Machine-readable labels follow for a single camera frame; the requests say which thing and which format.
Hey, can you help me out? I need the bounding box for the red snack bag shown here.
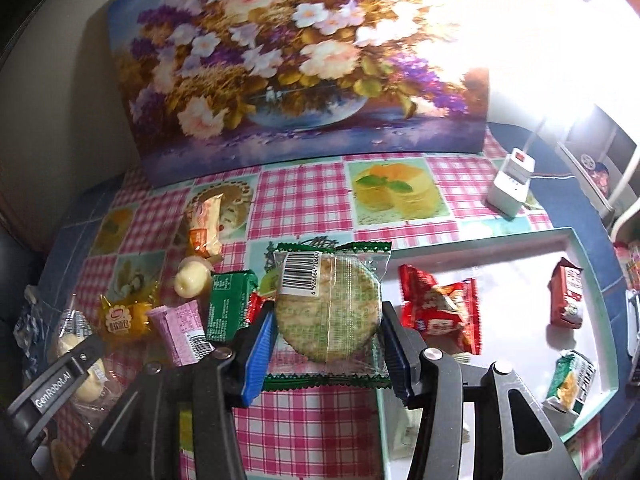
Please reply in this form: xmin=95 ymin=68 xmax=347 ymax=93
xmin=398 ymin=264 xmax=482 ymax=356

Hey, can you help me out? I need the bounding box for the pink snack packet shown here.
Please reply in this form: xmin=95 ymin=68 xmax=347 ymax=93
xmin=148 ymin=300 xmax=214 ymax=366

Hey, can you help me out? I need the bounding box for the round rice cracker packet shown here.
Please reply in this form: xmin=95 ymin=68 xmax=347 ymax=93
xmin=259 ymin=237 xmax=392 ymax=391

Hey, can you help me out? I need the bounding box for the round pale yellow bun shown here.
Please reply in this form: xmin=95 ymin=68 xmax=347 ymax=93
xmin=174 ymin=256 xmax=213 ymax=299

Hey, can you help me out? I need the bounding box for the yellow cake packet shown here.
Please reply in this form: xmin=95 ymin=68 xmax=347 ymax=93
xmin=99 ymin=286 xmax=158 ymax=346

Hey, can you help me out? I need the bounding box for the green white snack packet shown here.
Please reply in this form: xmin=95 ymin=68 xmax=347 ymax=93
xmin=544 ymin=350 xmax=597 ymax=418

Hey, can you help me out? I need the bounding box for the orange bread roll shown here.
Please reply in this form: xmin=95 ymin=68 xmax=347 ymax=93
xmin=186 ymin=194 xmax=222 ymax=259

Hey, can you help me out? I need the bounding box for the small red snack packet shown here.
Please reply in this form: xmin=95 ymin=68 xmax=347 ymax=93
xmin=548 ymin=258 xmax=585 ymax=330

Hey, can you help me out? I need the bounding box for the clear bagged bun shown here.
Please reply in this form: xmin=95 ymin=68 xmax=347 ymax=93
xmin=50 ymin=307 xmax=122 ymax=430

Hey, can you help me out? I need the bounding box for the pink checkered food tablecloth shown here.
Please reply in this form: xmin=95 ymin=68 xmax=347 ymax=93
xmin=56 ymin=132 xmax=611 ymax=479

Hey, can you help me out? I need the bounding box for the teal rimmed white tray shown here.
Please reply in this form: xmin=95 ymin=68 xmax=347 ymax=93
xmin=376 ymin=227 xmax=622 ymax=480

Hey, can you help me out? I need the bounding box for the white power adapter cube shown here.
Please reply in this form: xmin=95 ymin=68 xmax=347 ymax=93
xmin=486 ymin=148 xmax=535 ymax=218

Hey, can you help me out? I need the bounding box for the floral painting canvas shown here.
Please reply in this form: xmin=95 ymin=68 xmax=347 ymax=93
xmin=107 ymin=0 xmax=488 ymax=186

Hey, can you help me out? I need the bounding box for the white cable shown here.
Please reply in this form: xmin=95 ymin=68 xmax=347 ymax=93
xmin=522 ymin=119 xmax=547 ymax=154

